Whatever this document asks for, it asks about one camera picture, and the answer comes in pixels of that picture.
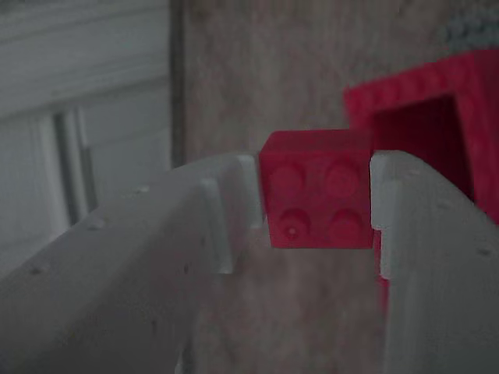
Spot small red brick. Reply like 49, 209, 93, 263
257, 130, 375, 250

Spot red hollow Lego block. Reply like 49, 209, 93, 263
342, 48, 499, 312

